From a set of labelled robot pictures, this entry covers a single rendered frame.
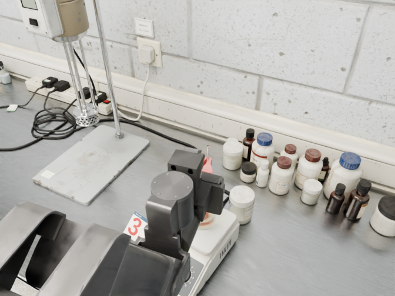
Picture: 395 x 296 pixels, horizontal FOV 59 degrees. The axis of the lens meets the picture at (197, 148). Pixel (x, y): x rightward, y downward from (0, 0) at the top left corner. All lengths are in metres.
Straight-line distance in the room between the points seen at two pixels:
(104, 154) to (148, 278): 0.72
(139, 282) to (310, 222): 0.60
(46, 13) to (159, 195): 0.48
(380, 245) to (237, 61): 0.59
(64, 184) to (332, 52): 0.77
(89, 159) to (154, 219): 0.64
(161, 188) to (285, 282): 0.43
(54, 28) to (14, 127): 0.58
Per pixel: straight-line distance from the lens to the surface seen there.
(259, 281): 0.79
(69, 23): 0.83
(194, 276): 0.73
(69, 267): 0.25
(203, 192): 0.54
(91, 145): 1.12
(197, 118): 1.11
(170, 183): 0.46
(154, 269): 0.41
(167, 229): 0.46
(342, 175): 0.92
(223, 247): 0.76
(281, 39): 0.95
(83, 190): 0.98
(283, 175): 0.91
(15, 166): 1.15
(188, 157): 0.49
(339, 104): 0.99
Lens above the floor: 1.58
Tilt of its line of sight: 39 degrees down
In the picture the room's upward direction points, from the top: straight up
